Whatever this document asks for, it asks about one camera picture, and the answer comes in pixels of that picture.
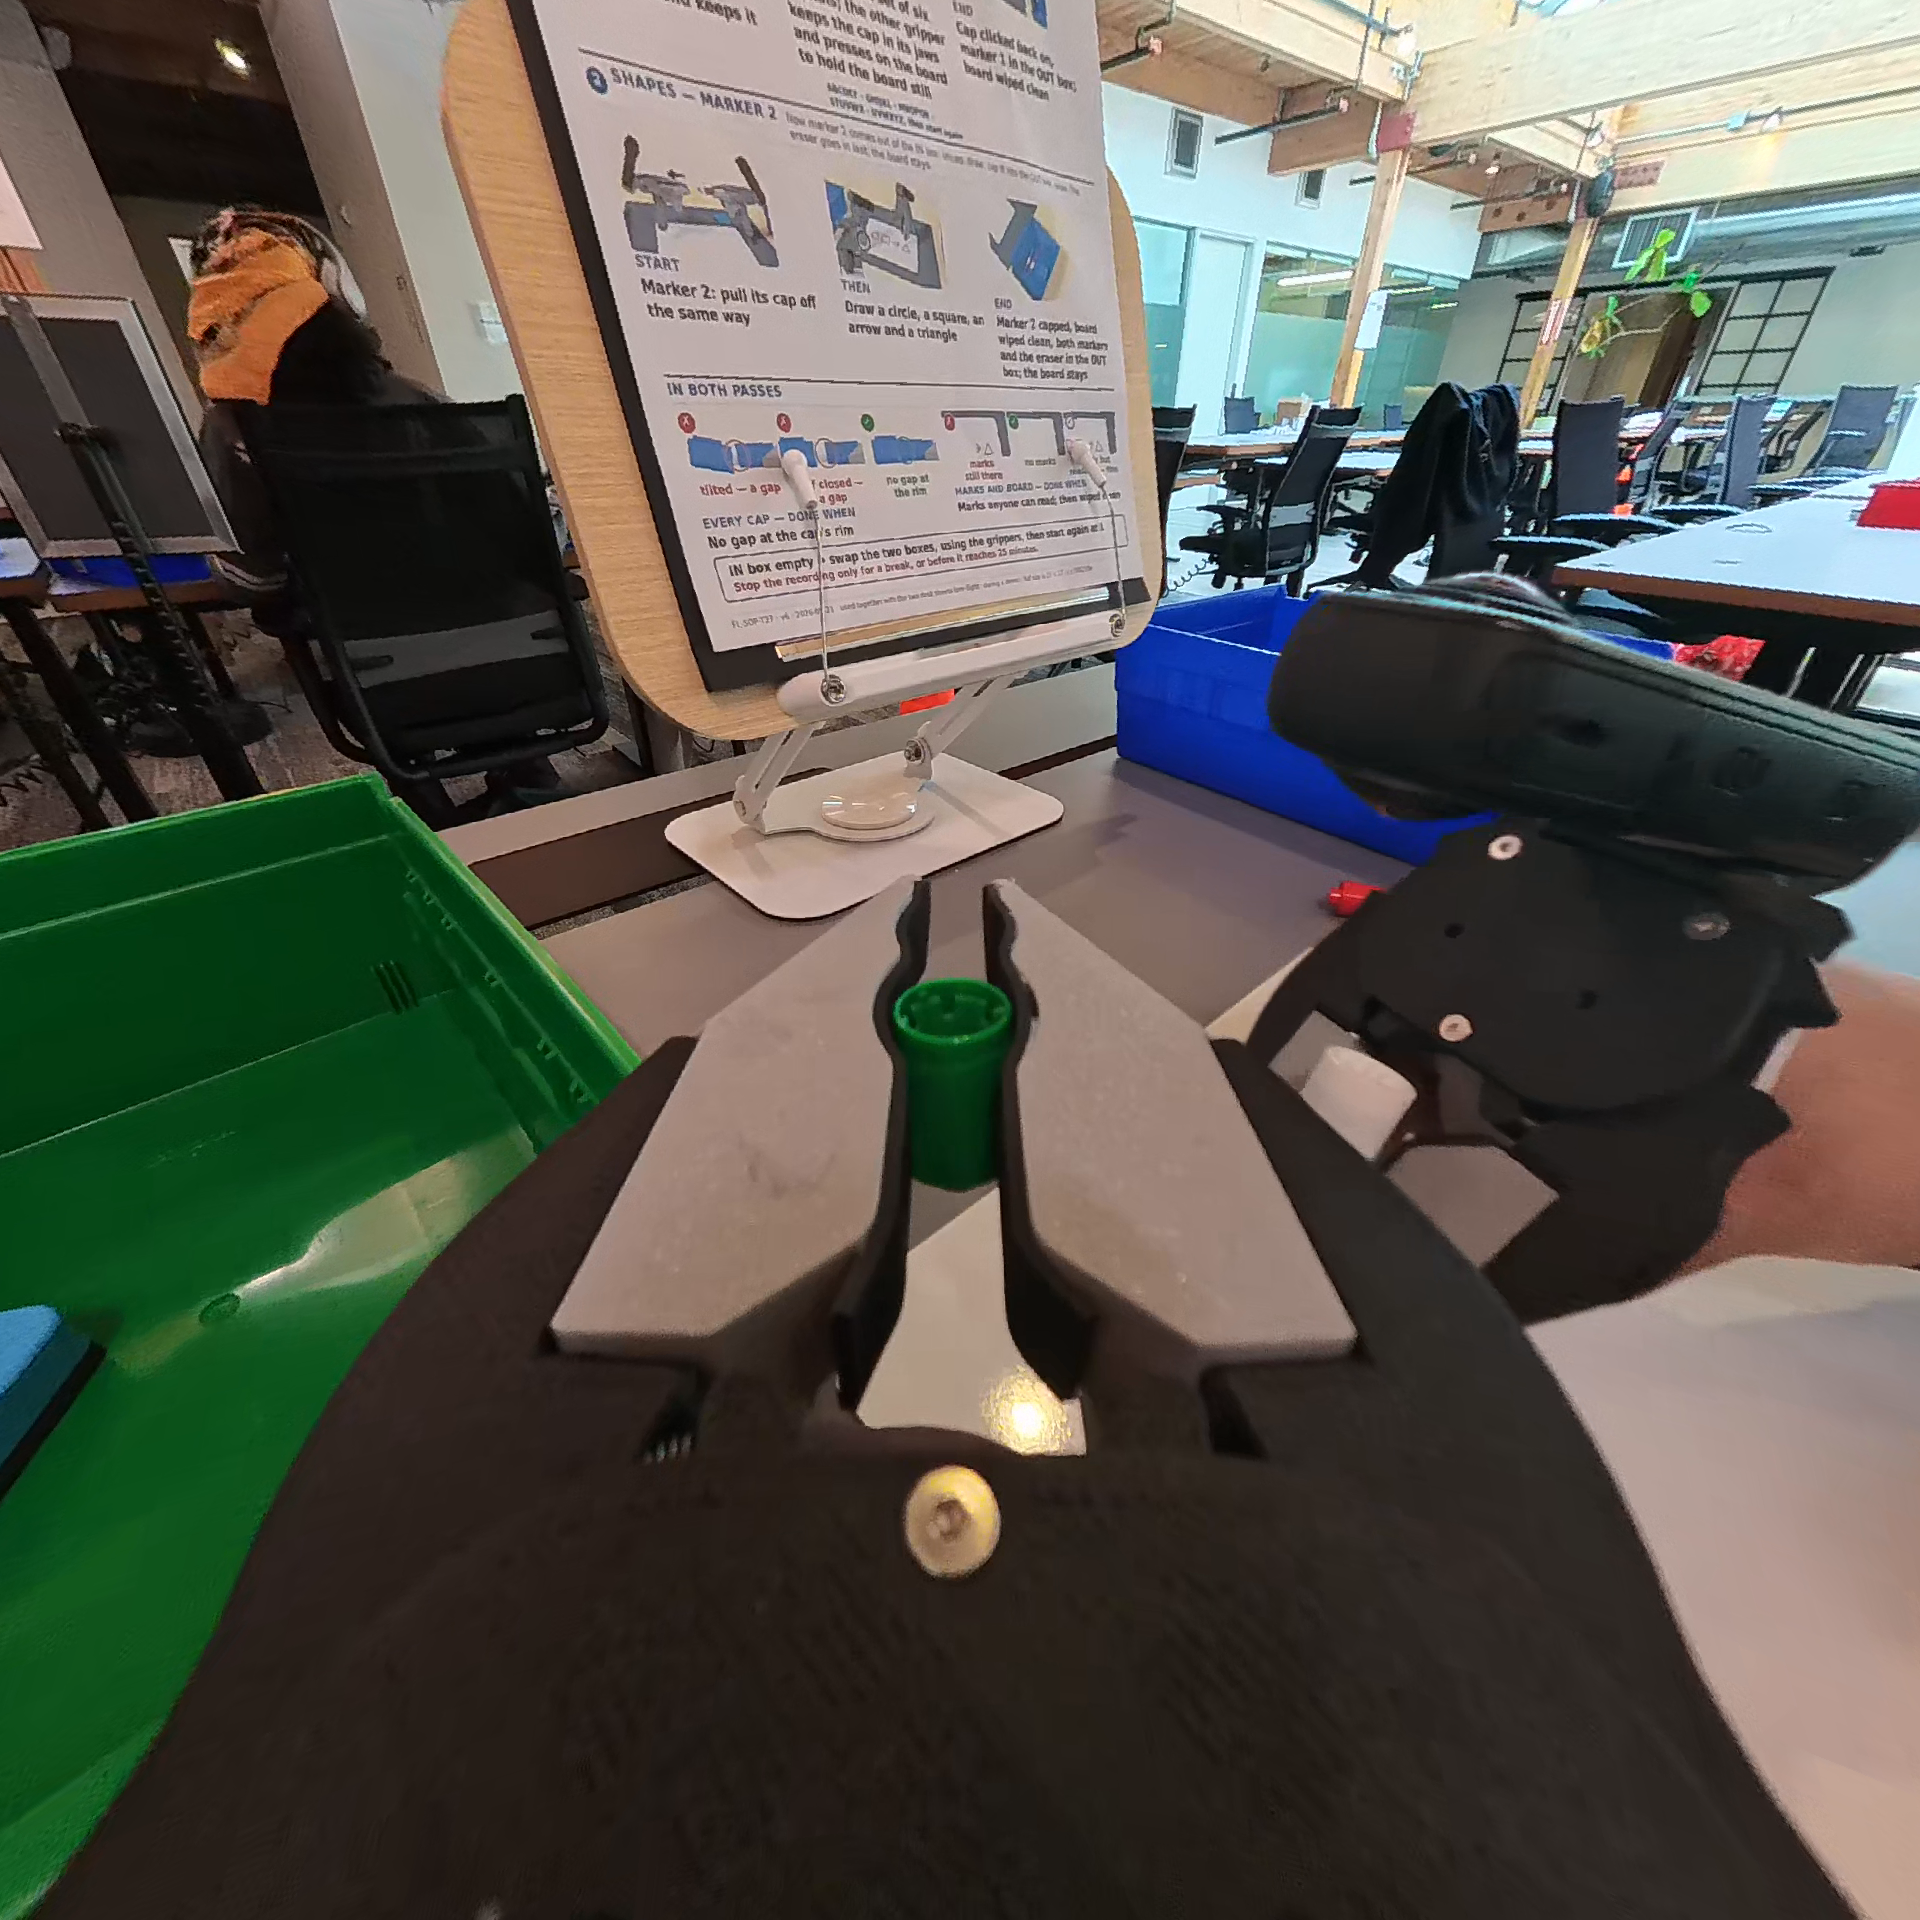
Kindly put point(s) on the red plastic bin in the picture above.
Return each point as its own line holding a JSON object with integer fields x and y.
{"x": 1893, "y": 507}

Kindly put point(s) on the green potted plant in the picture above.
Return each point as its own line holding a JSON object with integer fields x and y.
{"x": 1641, "y": 285}

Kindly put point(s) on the blue plastic bin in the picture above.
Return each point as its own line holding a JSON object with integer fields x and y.
{"x": 136, "y": 570}
{"x": 1200, "y": 704}

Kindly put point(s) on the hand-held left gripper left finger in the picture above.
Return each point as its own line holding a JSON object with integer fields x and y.
{"x": 721, "y": 1171}

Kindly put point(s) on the printed instruction sheet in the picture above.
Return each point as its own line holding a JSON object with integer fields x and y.
{"x": 839, "y": 224}

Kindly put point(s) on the white whiteboard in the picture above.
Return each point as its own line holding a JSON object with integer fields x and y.
{"x": 1725, "y": 1501}

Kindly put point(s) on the wooden book stand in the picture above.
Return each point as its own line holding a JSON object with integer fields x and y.
{"x": 779, "y": 869}

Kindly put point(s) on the green plastic bin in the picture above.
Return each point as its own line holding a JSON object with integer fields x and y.
{"x": 224, "y": 1050}

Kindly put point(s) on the blue whiteboard eraser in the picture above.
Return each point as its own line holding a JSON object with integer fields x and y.
{"x": 38, "y": 1366}

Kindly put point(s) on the black jacket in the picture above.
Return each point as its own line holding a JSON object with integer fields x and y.
{"x": 1441, "y": 465}

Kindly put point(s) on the green marker cap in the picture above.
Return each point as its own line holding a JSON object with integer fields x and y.
{"x": 953, "y": 1110}

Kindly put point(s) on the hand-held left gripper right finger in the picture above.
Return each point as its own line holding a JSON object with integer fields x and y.
{"x": 1171, "y": 1171}

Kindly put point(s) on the green dry-erase marker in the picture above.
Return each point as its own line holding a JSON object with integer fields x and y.
{"x": 1358, "y": 1102}

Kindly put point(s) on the grey office desk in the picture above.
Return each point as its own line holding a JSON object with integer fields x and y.
{"x": 1770, "y": 579}

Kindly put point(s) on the red dry-erase marker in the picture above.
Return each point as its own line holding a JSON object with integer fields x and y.
{"x": 1346, "y": 899}

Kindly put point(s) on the dark framed board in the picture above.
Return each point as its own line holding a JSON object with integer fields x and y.
{"x": 105, "y": 421}

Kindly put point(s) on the black mesh office chair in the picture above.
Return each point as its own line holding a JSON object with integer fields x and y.
{"x": 435, "y": 570}

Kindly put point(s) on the person's right hand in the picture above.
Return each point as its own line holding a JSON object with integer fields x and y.
{"x": 1851, "y": 1126}

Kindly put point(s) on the black easel stand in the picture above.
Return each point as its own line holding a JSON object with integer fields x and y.
{"x": 159, "y": 599}

